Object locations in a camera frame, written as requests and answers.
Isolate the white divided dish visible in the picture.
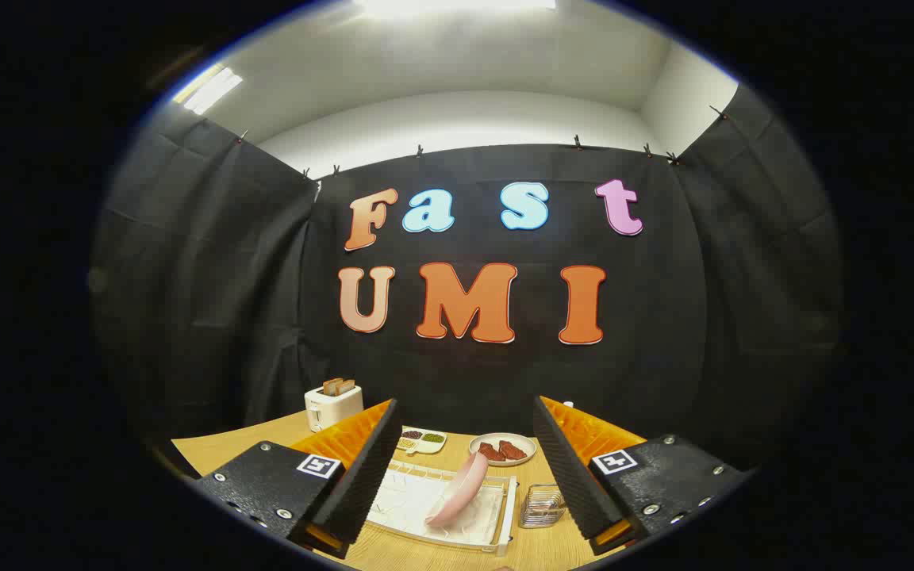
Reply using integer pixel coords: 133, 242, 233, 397
396, 428, 448, 456

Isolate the clear wire cutlery basket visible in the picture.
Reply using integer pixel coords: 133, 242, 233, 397
517, 484, 567, 530

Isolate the beige round plate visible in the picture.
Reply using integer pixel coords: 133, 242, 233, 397
469, 432, 538, 467

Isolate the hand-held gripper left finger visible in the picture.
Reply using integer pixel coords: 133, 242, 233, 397
195, 399, 404, 560

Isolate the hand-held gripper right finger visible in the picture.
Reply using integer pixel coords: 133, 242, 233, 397
533, 395, 747, 556

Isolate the ceiling light panel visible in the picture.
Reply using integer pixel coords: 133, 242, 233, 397
174, 66, 244, 117

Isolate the white toaster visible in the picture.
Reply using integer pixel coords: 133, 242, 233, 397
304, 384, 364, 433

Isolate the pink plate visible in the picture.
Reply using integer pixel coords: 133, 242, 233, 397
424, 450, 490, 528

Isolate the white wire dish rack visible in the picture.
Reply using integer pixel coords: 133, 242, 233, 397
366, 460, 520, 556

